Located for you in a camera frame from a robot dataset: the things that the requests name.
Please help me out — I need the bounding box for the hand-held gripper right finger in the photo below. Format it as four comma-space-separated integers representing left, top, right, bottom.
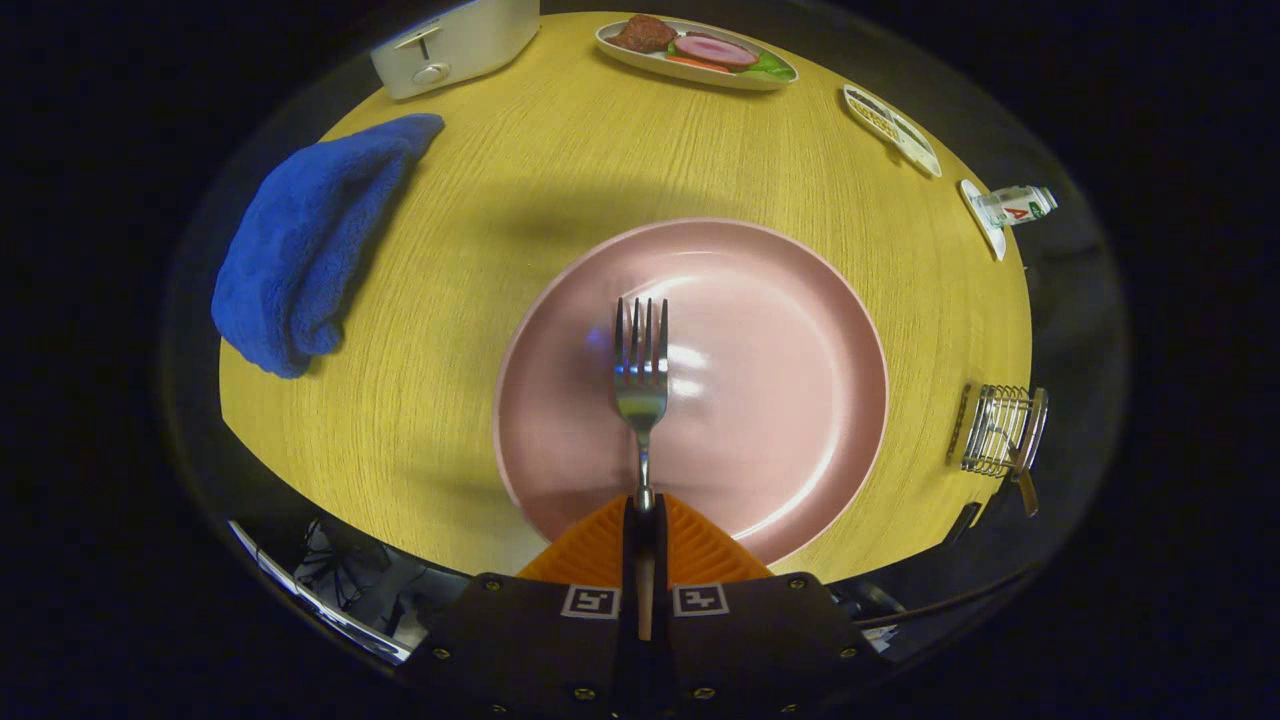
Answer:
642, 493, 886, 720

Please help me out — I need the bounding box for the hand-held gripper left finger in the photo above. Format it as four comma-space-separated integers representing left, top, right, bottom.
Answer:
410, 495, 641, 720

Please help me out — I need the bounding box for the fork with wooden handle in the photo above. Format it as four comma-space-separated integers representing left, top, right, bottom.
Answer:
613, 296, 670, 641

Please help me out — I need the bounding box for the pink plate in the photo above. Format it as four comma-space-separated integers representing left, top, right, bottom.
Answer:
493, 218, 889, 567

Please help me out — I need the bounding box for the black table clamp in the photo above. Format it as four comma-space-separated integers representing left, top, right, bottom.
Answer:
945, 500, 986, 546

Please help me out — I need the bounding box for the blue towel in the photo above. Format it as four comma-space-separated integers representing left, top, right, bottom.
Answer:
211, 113, 446, 380

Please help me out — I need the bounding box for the white square coaster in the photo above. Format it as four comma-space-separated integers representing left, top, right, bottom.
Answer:
960, 179, 1008, 262

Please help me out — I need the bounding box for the white divided dish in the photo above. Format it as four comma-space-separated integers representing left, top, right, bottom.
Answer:
843, 84, 943, 179

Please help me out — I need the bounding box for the white round food plate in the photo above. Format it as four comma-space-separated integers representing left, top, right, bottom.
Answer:
595, 14, 799, 92

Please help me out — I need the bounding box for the white drink bottle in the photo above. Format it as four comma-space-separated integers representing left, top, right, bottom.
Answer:
975, 185, 1059, 229

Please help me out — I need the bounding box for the pink ham slice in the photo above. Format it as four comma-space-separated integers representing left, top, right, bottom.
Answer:
673, 35, 759, 69

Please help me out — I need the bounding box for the long brown meat piece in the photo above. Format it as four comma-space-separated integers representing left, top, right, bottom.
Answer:
610, 14, 679, 54

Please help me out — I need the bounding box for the white toaster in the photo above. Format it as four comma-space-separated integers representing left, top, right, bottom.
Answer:
370, 0, 542, 101

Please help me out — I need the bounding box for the black cables bundle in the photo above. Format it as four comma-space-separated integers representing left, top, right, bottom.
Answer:
293, 518, 406, 613

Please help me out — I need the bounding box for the metal wire cutlery basket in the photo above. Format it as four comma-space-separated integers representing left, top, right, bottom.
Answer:
947, 383, 1049, 479

